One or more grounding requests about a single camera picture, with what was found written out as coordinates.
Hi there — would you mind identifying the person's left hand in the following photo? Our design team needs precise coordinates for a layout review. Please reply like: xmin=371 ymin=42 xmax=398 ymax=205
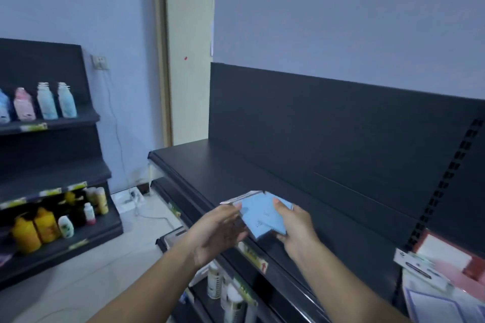
xmin=183 ymin=202 xmax=249 ymax=268

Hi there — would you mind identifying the person's right hand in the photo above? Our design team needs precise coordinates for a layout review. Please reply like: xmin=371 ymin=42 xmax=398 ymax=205
xmin=272 ymin=198 xmax=323 ymax=259

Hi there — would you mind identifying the light blue packet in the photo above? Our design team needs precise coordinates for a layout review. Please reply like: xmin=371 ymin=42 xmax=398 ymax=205
xmin=220 ymin=190 xmax=294 ymax=241

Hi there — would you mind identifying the person's left forearm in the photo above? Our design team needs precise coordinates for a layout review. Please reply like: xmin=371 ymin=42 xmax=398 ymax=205
xmin=86 ymin=239 xmax=213 ymax=323

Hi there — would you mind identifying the person's right forearm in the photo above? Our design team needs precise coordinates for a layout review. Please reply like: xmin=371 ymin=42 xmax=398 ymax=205
xmin=290 ymin=239 xmax=412 ymax=323

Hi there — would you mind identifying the large black shelf unit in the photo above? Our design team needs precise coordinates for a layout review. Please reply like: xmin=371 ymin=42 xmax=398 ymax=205
xmin=148 ymin=62 xmax=485 ymax=323

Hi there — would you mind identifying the white tall bottle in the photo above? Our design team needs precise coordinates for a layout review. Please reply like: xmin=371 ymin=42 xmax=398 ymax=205
xmin=207 ymin=261 xmax=223 ymax=300
xmin=224 ymin=284 xmax=245 ymax=323

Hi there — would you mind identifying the white power strip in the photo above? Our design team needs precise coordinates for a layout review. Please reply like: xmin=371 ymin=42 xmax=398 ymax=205
xmin=111 ymin=187 xmax=146 ymax=214

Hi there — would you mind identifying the white blister packet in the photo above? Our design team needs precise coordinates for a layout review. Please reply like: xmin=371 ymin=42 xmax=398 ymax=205
xmin=393 ymin=248 xmax=451 ymax=292

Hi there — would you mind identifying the white bottle green label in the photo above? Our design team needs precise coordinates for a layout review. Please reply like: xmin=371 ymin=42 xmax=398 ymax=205
xmin=58 ymin=215 xmax=75 ymax=239

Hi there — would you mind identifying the beige door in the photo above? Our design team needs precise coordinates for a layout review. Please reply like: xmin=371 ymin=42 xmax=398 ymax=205
xmin=164 ymin=0 xmax=215 ymax=146

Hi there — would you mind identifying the red box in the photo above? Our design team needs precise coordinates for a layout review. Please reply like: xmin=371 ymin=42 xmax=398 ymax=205
xmin=412 ymin=230 xmax=485 ymax=283

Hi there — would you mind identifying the yellow plastic jug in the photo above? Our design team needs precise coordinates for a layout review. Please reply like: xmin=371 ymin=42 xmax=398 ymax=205
xmin=11 ymin=217 xmax=42 ymax=254
xmin=34 ymin=207 xmax=61 ymax=244

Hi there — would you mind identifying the white blue-edged packet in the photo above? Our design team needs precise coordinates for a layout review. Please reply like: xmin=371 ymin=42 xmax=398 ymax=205
xmin=402 ymin=270 xmax=485 ymax=323

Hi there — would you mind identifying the pink packet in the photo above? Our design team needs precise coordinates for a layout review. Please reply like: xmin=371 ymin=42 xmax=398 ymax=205
xmin=434 ymin=260 xmax=485 ymax=302

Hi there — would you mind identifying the light blue plastic bottle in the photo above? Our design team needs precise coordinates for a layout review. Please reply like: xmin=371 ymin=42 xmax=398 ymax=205
xmin=57 ymin=82 xmax=78 ymax=119
xmin=36 ymin=82 xmax=58 ymax=120

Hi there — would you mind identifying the pink plastic bottle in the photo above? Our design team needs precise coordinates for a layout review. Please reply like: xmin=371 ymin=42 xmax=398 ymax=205
xmin=14 ymin=87 xmax=36 ymax=122

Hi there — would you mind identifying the small black shelf unit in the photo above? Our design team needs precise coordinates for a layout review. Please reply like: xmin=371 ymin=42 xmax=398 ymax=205
xmin=0 ymin=38 xmax=124 ymax=291

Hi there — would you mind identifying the white power cable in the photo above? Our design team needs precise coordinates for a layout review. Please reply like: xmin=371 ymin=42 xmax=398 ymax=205
xmin=103 ymin=69 xmax=175 ymax=221

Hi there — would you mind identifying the beige door frame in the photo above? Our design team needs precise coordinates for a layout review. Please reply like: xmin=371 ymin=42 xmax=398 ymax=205
xmin=151 ymin=0 xmax=174 ymax=148

